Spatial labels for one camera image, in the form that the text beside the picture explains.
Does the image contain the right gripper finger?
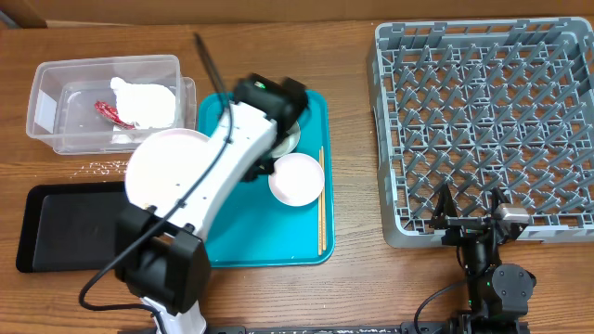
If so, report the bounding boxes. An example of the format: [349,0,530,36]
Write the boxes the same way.
[490,187,510,218]
[432,184,458,220]

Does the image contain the large white dinner plate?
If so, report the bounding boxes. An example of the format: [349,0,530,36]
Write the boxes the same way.
[124,128,209,213]

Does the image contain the white napkin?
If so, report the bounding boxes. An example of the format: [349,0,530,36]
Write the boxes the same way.
[110,77,176,129]
[110,125,153,145]

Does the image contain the red snack wrapper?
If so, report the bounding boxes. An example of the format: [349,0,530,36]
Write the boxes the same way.
[94,101,135,130]

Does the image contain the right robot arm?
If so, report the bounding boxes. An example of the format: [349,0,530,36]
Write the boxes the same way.
[413,185,536,334]

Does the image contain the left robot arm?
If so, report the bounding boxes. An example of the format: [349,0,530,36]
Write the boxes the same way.
[110,73,308,333]

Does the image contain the clear plastic waste bin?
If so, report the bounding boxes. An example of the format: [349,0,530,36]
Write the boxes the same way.
[26,55,197,155]

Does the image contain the grey metal bowl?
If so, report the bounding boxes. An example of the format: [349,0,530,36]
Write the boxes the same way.
[271,122,301,159]

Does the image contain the small white plate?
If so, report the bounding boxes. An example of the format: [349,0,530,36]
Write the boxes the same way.
[268,153,325,207]

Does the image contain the right wooden chopstick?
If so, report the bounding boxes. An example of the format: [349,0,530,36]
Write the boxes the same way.
[320,146,327,252]

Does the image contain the teal plastic serving tray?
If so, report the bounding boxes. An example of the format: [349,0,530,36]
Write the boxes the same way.
[205,90,335,268]

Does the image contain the grey plastic dish rack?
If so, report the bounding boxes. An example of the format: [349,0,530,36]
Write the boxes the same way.
[368,17,593,248]

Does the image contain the scattered rice grains on table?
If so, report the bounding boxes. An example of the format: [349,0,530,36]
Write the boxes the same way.
[71,161,128,178]

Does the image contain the black rectangular tray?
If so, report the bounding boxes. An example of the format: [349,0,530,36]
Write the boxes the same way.
[16,182,128,273]

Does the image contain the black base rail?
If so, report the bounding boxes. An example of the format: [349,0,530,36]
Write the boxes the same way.
[115,319,530,334]

